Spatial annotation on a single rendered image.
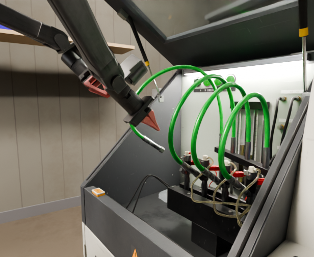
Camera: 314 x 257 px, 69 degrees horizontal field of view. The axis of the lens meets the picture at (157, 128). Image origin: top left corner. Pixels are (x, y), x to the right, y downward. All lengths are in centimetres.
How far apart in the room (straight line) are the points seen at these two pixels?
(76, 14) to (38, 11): 248
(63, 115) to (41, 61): 62
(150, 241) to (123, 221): 13
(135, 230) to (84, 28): 51
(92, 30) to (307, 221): 60
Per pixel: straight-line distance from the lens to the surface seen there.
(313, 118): 63
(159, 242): 62
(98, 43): 50
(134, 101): 64
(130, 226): 70
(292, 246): 63
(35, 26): 85
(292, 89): 91
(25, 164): 287
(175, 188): 85
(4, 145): 283
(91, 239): 101
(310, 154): 62
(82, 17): 46
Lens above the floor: 130
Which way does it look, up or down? 7 degrees down
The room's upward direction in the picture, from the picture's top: straight up
